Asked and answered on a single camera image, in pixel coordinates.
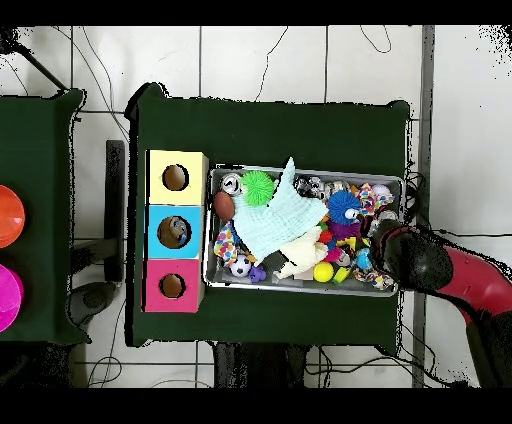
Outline cream knit cloth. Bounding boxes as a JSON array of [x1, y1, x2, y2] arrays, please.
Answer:
[[273, 225, 330, 281]]

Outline blue spiky rubber ball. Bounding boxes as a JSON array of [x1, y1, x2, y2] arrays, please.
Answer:
[[326, 189, 362, 225]]

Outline wooden box with three holes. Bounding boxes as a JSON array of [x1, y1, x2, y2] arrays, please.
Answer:
[[141, 149, 210, 314]]

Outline shallow clear mesh bin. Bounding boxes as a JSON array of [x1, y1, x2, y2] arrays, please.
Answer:
[[202, 162, 406, 299]]

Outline mint green knit cloth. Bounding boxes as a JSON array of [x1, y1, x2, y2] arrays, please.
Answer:
[[231, 156, 330, 265]]

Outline green spiky rubber ball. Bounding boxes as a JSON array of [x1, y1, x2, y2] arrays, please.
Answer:
[[239, 170, 277, 207]]

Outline small brown football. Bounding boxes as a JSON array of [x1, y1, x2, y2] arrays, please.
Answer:
[[211, 190, 236, 222]]

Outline plain silver can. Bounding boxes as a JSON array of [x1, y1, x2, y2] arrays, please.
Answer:
[[219, 172, 242, 196]]

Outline colourful dotted cloth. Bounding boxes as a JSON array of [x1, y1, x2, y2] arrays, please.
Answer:
[[212, 222, 241, 267]]

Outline small black white soccer ball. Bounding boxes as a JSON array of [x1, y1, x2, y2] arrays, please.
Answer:
[[228, 254, 253, 278]]

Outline black printed can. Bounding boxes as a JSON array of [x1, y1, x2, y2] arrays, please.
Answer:
[[293, 175, 325, 199]]

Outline dark green tablecloth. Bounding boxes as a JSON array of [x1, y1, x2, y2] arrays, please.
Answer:
[[0, 88, 90, 345], [124, 81, 412, 348]]

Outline globe print ball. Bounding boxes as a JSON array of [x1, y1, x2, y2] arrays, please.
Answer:
[[354, 247, 375, 272]]

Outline black upright panel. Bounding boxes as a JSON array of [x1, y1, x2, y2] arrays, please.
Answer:
[[104, 139, 126, 283]]

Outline orange bowl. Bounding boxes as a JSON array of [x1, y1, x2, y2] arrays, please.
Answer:
[[0, 184, 27, 249]]

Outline pink bowl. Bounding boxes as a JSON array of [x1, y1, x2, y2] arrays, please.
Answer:
[[0, 263, 25, 333]]

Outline black tripod pole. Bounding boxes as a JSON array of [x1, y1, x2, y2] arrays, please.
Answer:
[[0, 26, 68, 92]]

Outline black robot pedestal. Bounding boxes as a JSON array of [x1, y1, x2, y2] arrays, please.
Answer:
[[211, 341, 311, 389]]

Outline black floor power cable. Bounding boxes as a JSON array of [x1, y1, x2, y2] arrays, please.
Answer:
[[433, 228, 512, 239]]

